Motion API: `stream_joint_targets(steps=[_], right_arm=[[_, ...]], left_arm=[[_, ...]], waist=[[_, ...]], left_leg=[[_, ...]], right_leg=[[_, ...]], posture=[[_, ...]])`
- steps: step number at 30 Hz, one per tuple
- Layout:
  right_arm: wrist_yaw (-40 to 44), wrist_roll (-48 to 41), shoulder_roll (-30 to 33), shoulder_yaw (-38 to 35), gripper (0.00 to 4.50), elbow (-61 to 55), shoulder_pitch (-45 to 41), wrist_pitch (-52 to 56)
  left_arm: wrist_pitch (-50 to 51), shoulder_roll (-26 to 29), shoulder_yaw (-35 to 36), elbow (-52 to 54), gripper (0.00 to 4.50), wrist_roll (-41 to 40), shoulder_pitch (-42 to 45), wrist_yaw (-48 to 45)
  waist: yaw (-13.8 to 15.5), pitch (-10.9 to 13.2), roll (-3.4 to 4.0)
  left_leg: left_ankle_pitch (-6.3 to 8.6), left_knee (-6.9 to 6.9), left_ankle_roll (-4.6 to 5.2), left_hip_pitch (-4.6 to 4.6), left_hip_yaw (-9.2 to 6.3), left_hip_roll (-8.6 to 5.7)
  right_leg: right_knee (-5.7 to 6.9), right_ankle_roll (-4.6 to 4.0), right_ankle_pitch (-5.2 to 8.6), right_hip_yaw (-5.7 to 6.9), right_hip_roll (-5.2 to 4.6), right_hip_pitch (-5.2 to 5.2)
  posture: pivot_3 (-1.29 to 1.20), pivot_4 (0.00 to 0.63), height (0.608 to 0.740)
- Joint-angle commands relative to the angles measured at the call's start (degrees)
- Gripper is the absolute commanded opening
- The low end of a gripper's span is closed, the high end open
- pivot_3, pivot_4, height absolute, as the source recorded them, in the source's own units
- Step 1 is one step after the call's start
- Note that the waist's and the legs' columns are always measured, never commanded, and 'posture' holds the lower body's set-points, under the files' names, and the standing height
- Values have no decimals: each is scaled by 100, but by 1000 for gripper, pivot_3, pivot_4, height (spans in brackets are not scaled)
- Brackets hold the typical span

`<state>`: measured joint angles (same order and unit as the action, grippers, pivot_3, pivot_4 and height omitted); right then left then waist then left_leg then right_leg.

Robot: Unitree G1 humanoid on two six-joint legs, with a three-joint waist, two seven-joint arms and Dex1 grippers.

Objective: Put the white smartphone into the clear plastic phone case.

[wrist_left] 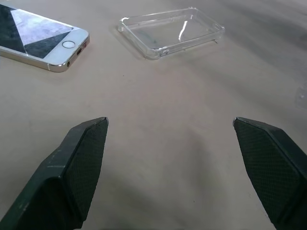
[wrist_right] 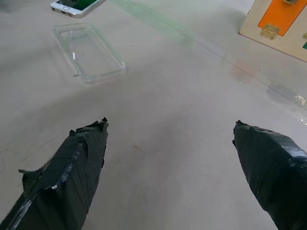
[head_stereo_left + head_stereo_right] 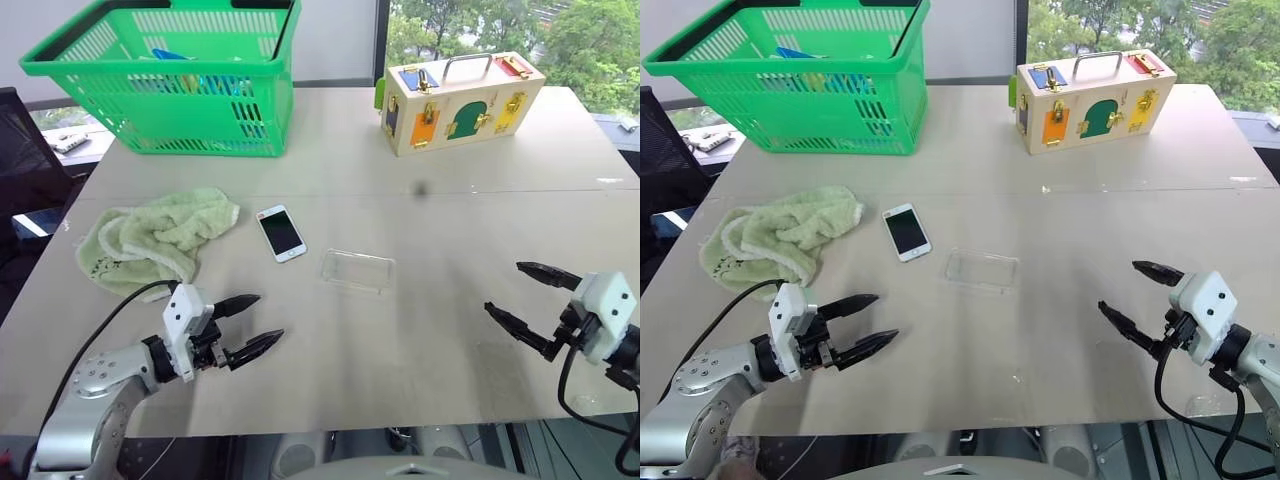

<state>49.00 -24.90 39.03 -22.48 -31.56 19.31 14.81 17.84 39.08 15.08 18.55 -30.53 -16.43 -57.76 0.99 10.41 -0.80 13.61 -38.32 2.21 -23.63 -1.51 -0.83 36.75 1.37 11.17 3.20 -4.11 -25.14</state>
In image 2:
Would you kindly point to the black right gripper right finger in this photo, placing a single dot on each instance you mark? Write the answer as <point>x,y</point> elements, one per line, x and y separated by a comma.
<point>275,172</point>

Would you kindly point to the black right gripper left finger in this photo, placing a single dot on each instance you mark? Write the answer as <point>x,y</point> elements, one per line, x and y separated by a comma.
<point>62,182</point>

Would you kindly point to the clear plastic phone case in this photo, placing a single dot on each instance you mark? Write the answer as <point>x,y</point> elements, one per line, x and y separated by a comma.
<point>96,57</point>

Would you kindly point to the white smartphone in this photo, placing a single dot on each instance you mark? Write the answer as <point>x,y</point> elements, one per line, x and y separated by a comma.
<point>72,7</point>

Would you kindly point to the wooden lock box toy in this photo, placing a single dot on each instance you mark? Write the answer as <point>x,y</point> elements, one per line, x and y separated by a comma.
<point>251,24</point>

